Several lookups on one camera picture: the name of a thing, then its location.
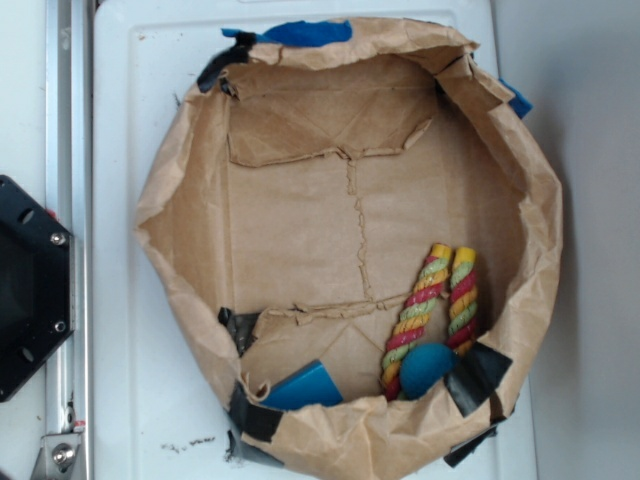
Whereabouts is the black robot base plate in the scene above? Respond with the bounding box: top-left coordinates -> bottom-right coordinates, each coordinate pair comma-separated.
1,175 -> 72,402

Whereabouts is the blue ball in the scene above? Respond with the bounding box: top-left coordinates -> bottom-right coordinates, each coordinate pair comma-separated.
399,343 -> 459,400

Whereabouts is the metal corner bracket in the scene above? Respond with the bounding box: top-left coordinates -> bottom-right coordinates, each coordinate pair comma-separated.
30,433 -> 82,480

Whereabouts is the multicolour twisted rope toy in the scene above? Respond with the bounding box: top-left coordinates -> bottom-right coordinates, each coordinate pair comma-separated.
381,243 -> 478,401

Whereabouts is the aluminium rail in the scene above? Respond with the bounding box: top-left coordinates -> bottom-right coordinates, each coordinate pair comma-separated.
45,1 -> 97,479

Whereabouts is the blue block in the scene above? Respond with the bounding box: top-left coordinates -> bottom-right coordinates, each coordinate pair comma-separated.
262,360 -> 343,411

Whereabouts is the brown paper bag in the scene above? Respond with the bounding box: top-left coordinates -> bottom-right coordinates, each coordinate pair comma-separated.
136,18 -> 562,479

